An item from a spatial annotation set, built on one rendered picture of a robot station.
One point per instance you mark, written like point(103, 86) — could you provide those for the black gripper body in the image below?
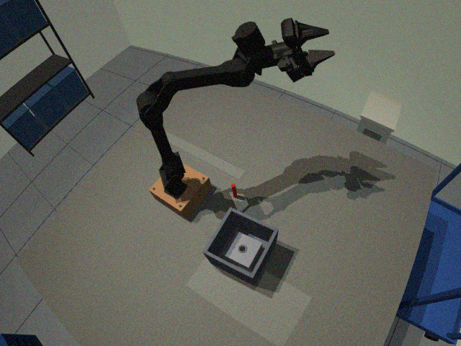
point(289, 36)

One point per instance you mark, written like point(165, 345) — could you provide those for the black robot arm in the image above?
point(251, 56)

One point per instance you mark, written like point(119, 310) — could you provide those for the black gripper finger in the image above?
point(318, 56)
point(306, 32)

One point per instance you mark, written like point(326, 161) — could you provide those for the red peg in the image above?
point(234, 190)

